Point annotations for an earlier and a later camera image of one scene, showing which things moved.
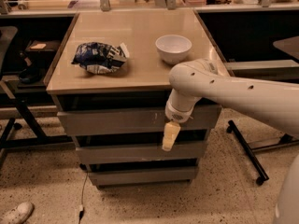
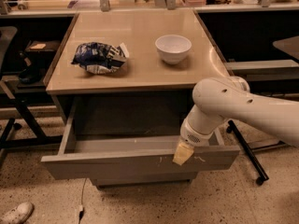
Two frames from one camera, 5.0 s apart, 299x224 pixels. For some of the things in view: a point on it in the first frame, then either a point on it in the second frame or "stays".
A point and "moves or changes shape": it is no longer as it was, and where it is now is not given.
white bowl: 173,49 stays
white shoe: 18,215 stays
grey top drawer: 135,121 moves or changes shape
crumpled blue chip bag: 100,58 stays
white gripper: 175,115 -> 192,135
